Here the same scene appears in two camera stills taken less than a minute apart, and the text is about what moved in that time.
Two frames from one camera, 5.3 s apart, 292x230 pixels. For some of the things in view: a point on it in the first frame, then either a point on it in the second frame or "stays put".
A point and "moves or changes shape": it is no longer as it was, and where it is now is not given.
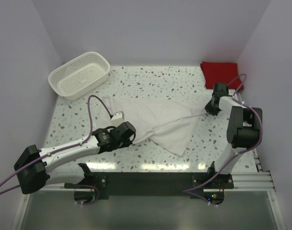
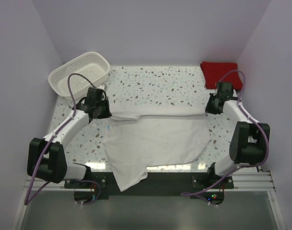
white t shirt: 171,125 moves or changes shape
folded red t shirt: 226,73 stays put
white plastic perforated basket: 79,75 stays put
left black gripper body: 123,143 → 104,111
